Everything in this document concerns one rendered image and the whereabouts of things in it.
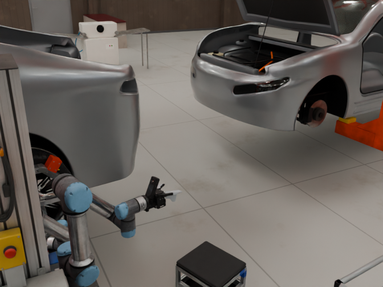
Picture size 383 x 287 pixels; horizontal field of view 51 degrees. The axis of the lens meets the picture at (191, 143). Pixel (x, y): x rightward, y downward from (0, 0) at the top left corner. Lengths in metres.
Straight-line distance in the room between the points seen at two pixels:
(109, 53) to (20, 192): 8.42
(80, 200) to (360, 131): 3.73
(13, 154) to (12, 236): 0.29
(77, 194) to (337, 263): 2.62
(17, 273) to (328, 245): 2.97
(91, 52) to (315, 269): 7.40
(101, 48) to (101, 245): 6.54
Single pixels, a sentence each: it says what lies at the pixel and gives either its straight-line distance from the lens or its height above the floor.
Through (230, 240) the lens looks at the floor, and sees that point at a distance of 3.87.
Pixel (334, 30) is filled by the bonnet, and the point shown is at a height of 1.73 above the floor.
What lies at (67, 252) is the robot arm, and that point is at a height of 1.05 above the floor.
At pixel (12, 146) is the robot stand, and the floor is 1.77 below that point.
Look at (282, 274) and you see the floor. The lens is 3.59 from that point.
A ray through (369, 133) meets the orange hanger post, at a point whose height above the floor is 0.66.
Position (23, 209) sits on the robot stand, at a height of 1.53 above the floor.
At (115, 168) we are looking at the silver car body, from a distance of 3.23.
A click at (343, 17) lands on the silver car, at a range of 5.19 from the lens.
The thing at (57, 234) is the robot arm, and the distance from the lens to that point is 2.29.
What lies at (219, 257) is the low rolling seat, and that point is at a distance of 3.13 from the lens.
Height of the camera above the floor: 2.32
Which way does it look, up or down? 24 degrees down
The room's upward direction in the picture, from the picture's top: 1 degrees clockwise
